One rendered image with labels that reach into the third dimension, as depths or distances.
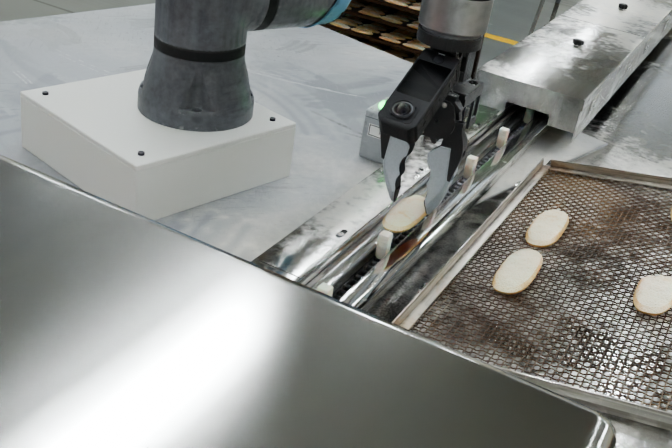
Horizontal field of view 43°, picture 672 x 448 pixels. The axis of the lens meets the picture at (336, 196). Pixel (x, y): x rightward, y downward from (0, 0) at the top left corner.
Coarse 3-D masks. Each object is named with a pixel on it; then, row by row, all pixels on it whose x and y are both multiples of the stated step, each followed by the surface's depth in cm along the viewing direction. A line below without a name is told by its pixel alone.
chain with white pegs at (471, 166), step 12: (528, 108) 142; (528, 120) 143; (504, 132) 131; (516, 132) 139; (504, 144) 131; (468, 156) 120; (468, 168) 120; (384, 240) 97; (396, 240) 102; (384, 252) 97; (372, 264) 97; (360, 276) 94; (324, 288) 85; (348, 288) 92
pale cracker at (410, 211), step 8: (408, 200) 103; (416, 200) 103; (392, 208) 101; (400, 208) 101; (408, 208) 101; (416, 208) 101; (424, 208) 102; (392, 216) 99; (400, 216) 99; (408, 216) 99; (416, 216) 100; (424, 216) 102; (384, 224) 98; (392, 224) 98; (400, 224) 98; (408, 224) 98; (400, 232) 98
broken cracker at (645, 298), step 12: (648, 276) 85; (660, 276) 84; (636, 288) 83; (648, 288) 82; (660, 288) 82; (636, 300) 81; (648, 300) 80; (660, 300) 80; (648, 312) 79; (660, 312) 79
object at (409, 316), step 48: (528, 192) 107; (576, 192) 107; (624, 192) 107; (480, 240) 94; (576, 240) 95; (624, 240) 94; (432, 288) 84; (480, 288) 85; (624, 288) 84; (528, 336) 77; (624, 336) 76; (576, 384) 70; (624, 384) 70
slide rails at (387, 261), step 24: (504, 120) 140; (480, 144) 129; (480, 168) 122; (456, 192) 114; (432, 216) 107; (360, 240) 99; (408, 240) 100; (336, 264) 94; (384, 264) 95; (312, 288) 89; (360, 288) 90
